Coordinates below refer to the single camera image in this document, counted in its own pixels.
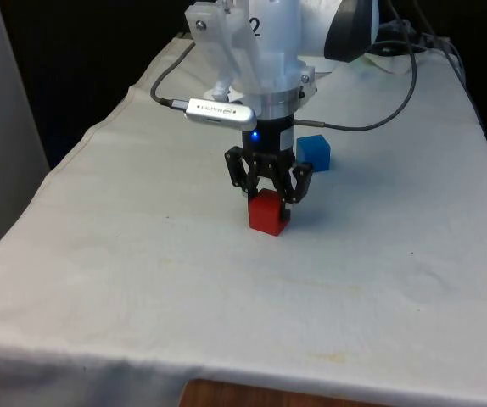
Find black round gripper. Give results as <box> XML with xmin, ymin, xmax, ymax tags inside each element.
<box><xmin>223</xmin><ymin>115</ymin><xmax>315</xmax><ymax>222</ymax></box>

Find red cube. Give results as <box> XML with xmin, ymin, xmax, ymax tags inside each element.
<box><xmin>247</xmin><ymin>188</ymin><xmax>292</xmax><ymax>237</ymax></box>

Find blue cube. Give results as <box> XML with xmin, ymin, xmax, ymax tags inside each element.
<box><xmin>295</xmin><ymin>134</ymin><xmax>333</xmax><ymax>173</ymax></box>

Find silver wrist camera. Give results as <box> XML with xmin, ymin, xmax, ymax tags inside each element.
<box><xmin>182</xmin><ymin>98</ymin><xmax>259</xmax><ymax>133</ymax></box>

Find black cable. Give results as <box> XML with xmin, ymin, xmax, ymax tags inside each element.
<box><xmin>368</xmin><ymin>31</ymin><xmax>452</xmax><ymax>57</ymax></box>
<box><xmin>293</xmin><ymin>0</ymin><xmax>418</xmax><ymax>132</ymax></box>
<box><xmin>149</xmin><ymin>41</ymin><xmax>197</xmax><ymax>112</ymax></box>

